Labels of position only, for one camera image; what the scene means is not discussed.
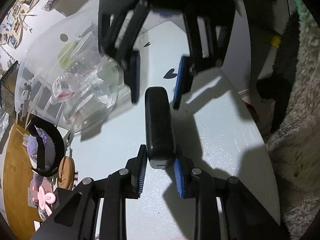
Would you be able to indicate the black power bank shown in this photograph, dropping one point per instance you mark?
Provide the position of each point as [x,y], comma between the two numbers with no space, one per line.
[160,141]

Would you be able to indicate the clear plastic water bottle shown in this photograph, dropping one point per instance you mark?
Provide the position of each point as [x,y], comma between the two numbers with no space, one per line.
[100,80]

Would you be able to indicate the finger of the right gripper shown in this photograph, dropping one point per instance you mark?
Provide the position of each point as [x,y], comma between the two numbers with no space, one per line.
[119,23]
[195,62]

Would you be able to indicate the grey shaggy rug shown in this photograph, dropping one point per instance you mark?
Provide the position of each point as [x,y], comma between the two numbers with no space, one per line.
[294,146]

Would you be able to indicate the round wooden coaster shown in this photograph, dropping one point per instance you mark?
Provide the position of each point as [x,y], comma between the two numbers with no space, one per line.
[66,173]

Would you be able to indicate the pink bunny hand mirror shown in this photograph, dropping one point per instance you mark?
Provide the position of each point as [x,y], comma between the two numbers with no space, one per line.
[43,196]

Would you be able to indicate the large clear plastic bowl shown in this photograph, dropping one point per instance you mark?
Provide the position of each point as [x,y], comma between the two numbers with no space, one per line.
[72,40]

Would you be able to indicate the purple plush toy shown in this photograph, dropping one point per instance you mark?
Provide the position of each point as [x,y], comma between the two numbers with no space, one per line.
[41,152]

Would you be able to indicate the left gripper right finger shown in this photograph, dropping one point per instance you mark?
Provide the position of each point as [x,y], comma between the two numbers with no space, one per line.
[245,216]

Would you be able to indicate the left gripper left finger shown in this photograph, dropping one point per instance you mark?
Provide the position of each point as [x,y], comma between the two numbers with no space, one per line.
[97,202]

